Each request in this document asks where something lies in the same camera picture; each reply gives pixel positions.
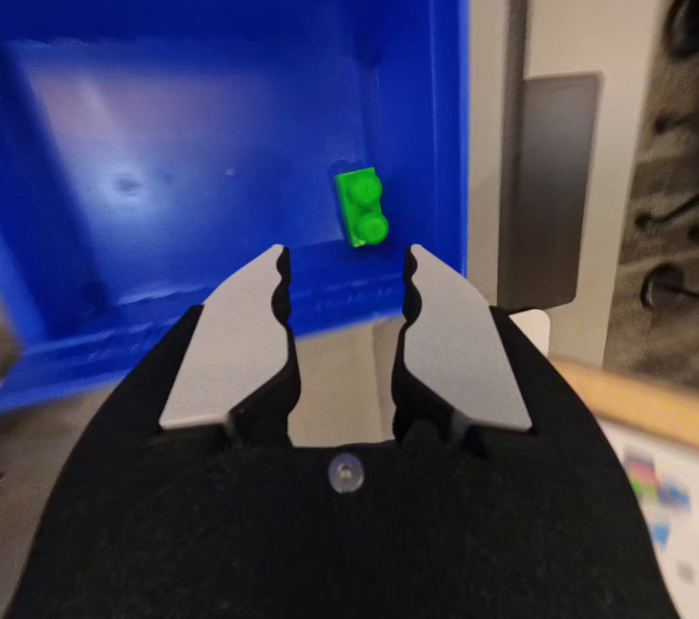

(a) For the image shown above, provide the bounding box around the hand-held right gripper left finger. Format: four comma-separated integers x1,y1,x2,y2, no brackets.
158,243,302,448

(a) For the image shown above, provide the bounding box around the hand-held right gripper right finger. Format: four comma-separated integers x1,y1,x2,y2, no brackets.
392,243,534,447

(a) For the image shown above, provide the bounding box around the green toy block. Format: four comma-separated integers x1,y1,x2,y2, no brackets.
334,167,390,249

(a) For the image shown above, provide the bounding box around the blue plastic bin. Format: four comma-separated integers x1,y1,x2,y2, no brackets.
0,0,471,415

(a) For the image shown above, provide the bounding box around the white wooden document stand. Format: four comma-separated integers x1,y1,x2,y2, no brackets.
510,307,699,619

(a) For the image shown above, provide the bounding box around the printed instruction sheet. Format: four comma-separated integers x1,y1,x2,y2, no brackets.
595,414,699,619

